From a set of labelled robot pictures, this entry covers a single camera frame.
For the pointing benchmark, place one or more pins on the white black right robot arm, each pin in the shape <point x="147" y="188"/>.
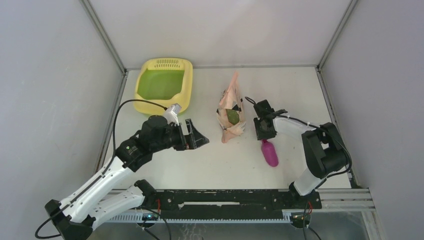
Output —
<point x="326" y="155"/>

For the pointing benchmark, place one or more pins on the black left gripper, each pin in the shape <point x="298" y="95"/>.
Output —
<point x="193" y="140"/>

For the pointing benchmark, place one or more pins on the peach cat litter bag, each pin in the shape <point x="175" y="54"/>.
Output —
<point x="230" y="112"/>

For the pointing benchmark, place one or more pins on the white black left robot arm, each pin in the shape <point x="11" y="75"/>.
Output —
<point x="78" y="215"/>

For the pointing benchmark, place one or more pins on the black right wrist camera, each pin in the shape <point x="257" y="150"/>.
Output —
<point x="263" y="108"/>

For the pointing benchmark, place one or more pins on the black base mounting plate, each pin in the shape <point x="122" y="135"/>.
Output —
<point x="221" y="213"/>

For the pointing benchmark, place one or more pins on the aluminium frame rail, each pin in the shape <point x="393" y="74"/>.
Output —
<point x="344" y="198"/>

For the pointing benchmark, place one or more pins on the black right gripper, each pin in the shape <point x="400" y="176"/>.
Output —
<point x="260" y="135"/>

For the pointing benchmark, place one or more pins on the yellow green litter box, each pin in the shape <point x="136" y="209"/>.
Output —
<point x="164" y="81"/>

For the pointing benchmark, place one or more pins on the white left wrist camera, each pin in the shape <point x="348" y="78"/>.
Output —
<point x="171" y="114"/>

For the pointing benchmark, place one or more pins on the magenta plastic scoop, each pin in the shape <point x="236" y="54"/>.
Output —
<point x="269" y="152"/>

